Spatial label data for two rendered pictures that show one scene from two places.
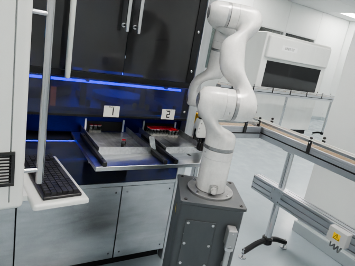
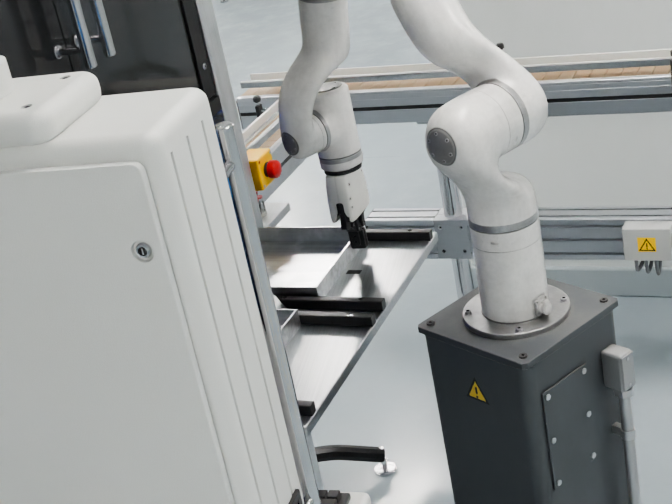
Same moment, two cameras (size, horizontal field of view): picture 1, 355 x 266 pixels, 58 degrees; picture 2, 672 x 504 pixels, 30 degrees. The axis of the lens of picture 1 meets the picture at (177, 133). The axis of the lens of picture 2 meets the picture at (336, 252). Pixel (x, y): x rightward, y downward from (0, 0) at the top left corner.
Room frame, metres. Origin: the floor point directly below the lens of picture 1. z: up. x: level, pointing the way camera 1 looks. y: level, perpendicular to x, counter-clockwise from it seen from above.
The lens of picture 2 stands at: (-0.28, 1.10, 1.95)
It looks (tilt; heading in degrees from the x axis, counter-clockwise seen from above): 25 degrees down; 329
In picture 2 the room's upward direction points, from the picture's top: 12 degrees counter-clockwise
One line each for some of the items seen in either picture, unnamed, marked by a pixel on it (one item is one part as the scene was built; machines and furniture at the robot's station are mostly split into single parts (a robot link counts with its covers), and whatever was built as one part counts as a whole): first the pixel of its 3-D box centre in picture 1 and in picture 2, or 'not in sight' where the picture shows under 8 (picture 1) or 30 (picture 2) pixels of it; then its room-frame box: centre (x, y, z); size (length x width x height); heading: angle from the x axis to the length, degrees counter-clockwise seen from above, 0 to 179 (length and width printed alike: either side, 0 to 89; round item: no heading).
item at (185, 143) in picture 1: (171, 139); (264, 263); (1.75, 0.02, 0.90); 0.34 x 0.26 x 0.04; 33
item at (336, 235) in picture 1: (338, 236); (648, 240); (1.72, -1.04, 0.50); 0.12 x 0.05 x 0.09; 32
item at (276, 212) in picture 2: not in sight; (251, 218); (2.03, -0.12, 0.87); 0.14 x 0.13 x 0.02; 32
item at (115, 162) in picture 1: (149, 148); (262, 317); (1.60, 0.13, 0.87); 0.70 x 0.48 x 0.02; 122
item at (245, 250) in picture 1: (265, 244); not in sight; (2.21, -0.82, 0.07); 0.50 x 0.08 x 0.14; 122
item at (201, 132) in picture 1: (203, 126); (347, 188); (1.63, -0.13, 1.03); 0.10 x 0.08 x 0.11; 122
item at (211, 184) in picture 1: (214, 169); (510, 266); (1.23, -0.17, 0.95); 0.19 x 0.19 x 0.18
